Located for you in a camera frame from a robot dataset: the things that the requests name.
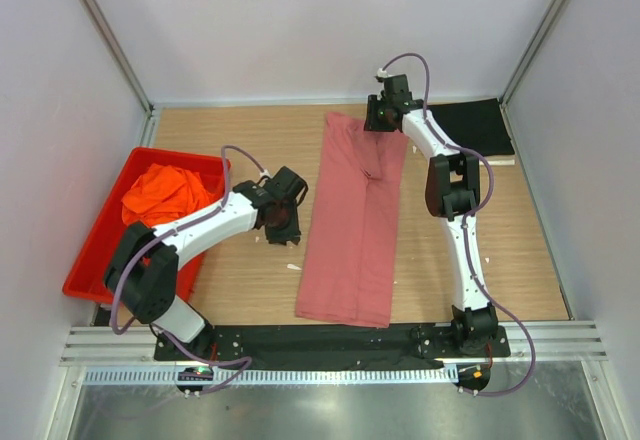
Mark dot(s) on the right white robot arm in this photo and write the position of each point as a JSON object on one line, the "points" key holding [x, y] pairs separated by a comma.
{"points": [[452, 195]]}

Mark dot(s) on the folded black t shirt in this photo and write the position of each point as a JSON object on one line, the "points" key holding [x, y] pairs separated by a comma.
{"points": [[477, 125]]}

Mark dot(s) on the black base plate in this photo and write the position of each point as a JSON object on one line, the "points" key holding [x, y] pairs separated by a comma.
{"points": [[286, 342]]}

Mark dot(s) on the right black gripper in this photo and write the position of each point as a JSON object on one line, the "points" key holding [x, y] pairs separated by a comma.
{"points": [[377, 121]]}

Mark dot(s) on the pink polo t shirt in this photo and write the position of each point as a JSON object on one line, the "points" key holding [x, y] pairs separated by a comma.
{"points": [[348, 272]]}

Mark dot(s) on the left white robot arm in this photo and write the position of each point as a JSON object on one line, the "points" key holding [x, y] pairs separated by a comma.
{"points": [[143, 272]]}

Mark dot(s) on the white slotted cable duct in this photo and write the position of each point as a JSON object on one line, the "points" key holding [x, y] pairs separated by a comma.
{"points": [[184, 376]]}

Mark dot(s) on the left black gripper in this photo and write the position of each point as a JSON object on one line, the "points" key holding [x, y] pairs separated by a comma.
{"points": [[282, 227]]}

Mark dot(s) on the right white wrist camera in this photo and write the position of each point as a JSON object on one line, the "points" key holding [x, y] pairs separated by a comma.
{"points": [[381, 75]]}

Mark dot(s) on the red plastic bin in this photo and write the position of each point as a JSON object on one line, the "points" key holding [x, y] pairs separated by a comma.
{"points": [[86, 277]]}

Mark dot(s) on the orange t shirt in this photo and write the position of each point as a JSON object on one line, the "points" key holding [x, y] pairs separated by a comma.
{"points": [[167, 193]]}

